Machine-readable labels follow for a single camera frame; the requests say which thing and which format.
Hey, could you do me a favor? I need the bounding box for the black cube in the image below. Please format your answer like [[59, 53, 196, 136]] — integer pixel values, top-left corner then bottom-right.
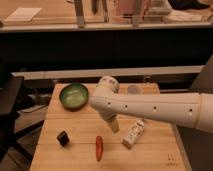
[[57, 131, 69, 146]]

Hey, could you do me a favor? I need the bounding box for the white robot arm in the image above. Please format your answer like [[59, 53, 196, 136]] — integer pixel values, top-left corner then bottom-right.
[[89, 76, 213, 133]]

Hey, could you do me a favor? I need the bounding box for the white bottle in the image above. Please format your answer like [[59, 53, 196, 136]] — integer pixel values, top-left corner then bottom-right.
[[122, 119, 145, 149]]

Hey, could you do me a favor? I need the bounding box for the red chili pepper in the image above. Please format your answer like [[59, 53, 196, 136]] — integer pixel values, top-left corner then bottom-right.
[[96, 136, 103, 161]]

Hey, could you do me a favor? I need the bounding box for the white plastic cup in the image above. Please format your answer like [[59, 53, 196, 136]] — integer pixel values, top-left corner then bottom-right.
[[127, 85, 141, 94]]

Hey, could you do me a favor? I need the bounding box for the green bowl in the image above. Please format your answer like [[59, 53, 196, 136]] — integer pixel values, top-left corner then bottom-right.
[[59, 83, 89, 110]]

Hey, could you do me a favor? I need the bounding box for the black chair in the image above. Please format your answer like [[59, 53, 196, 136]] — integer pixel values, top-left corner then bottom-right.
[[0, 76, 44, 162]]

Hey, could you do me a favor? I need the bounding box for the white paper sheet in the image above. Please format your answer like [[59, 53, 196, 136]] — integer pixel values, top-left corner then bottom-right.
[[5, 7, 41, 22]]

